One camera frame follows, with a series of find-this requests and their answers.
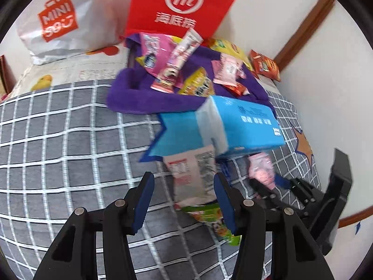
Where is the green snack bag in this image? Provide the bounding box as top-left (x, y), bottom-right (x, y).
top-left (174, 202), bottom-right (241, 246)

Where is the yellow crispy noodle bag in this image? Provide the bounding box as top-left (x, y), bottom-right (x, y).
top-left (178, 67), bottom-right (215, 97)

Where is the pink yellow candy bag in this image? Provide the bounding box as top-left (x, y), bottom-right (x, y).
top-left (137, 33), bottom-right (179, 94)

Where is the wooden furniture with boxes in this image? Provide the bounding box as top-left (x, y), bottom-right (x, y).
top-left (0, 55), bottom-right (16, 101)

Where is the orange chips bag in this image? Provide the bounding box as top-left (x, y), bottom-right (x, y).
top-left (249, 50), bottom-right (281, 82)

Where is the purple towel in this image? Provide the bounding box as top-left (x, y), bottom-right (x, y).
top-left (106, 34), bottom-right (277, 118)

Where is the red Haidilao paper bag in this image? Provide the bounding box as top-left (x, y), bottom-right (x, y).
top-left (124, 0), bottom-right (235, 39)

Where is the pale pink nougat packet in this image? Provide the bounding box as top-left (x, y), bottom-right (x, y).
top-left (211, 53), bottom-right (246, 87)

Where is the brown wooden door frame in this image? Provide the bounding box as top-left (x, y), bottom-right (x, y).
top-left (274, 0), bottom-right (335, 71)

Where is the long strawberry biscuit packet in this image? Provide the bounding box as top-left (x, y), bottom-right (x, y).
top-left (150, 28), bottom-right (203, 94)

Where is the white barcode snack packet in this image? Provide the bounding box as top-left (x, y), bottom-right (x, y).
top-left (163, 145), bottom-right (217, 209)

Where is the pink wafer snack packet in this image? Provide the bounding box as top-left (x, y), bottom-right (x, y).
top-left (249, 152), bottom-right (276, 190)

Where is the fruit print white sheet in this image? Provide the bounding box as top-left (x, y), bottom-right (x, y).
top-left (9, 44), bottom-right (129, 97)

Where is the white Miniso plastic bag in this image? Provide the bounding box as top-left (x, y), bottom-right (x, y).
top-left (16, 0), bottom-right (130, 65)

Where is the yellow chips bag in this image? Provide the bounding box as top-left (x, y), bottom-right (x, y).
top-left (204, 38), bottom-right (254, 71)

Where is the red small snack packet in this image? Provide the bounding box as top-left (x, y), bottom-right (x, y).
top-left (224, 82), bottom-right (250, 98)

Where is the blue tissue pack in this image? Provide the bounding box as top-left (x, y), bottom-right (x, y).
top-left (140, 95), bottom-right (285, 162)

